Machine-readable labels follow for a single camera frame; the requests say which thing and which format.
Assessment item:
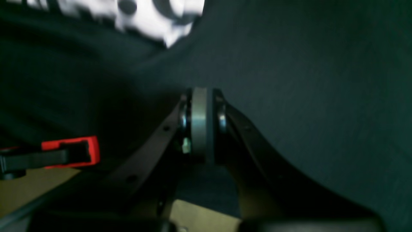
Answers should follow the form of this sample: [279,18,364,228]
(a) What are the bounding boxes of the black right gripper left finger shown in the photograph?
[27,88,214,232]

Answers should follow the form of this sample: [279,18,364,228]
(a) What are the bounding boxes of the black table cloth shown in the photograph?
[1,0,411,232]

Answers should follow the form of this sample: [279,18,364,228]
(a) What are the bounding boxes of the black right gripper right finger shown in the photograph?
[212,89,386,232]

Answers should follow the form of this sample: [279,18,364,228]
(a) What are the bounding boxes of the pink T-shirt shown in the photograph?
[1,0,205,48]

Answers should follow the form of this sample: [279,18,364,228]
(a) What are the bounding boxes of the red and blue clamp tool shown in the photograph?
[0,136,100,180]

